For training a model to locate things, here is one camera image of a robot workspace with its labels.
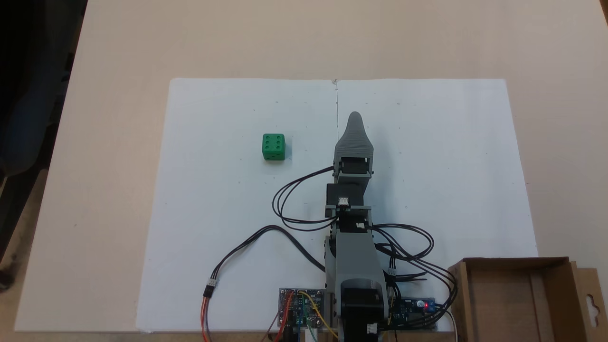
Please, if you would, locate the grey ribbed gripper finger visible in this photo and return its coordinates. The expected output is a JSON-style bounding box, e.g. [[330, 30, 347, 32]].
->
[[334, 112, 374, 158]]

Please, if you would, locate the green die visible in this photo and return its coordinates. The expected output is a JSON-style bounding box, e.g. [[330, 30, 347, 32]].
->
[[262, 133, 286, 161]]

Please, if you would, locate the white paper sheet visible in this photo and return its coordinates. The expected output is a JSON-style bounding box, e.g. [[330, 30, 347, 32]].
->
[[135, 78, 539, 333]]

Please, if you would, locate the blue circuit board, red light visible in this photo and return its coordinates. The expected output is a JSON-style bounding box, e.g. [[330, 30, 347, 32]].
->
[[389, 297, 437, 331]]

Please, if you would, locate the brown cardboard box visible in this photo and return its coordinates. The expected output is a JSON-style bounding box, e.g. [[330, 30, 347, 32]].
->
[[447, 257, 608, 342]]

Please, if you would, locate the long black servo cable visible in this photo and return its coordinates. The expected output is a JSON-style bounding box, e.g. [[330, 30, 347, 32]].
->
[[368, 222, 459, 329]]

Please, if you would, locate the black gripper servo cable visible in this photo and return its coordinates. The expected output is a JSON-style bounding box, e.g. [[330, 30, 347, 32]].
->
[[272, 166, 340, 232]]

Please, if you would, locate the short black servo cable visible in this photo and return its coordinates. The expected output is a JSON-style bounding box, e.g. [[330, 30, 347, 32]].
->
[[375, 243, 428, 291]]

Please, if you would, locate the circuit board with coloured wires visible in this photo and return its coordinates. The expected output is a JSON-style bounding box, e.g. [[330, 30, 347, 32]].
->
[[279, 288, 329, 329]]

